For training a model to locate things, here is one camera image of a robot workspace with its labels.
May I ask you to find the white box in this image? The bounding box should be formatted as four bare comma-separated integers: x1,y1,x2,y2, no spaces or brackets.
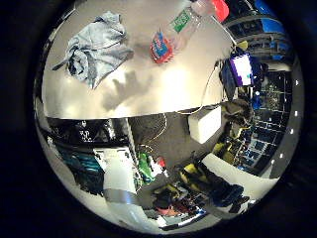
187,105,223,145

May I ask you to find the green plastic bag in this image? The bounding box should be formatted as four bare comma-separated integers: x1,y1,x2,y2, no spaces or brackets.
137,151,157,184

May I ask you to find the thin white cable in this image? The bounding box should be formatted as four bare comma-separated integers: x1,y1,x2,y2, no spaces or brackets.
174,60,222,116

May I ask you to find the blue-grey crumpled cloth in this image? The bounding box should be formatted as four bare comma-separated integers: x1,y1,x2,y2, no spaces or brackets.
52,10,135,90

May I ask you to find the laptop with lit screen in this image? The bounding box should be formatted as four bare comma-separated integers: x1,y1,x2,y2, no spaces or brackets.
220,53,265,97

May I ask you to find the white cabinet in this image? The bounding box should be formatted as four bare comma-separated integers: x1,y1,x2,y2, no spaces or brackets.
93,147,139,206

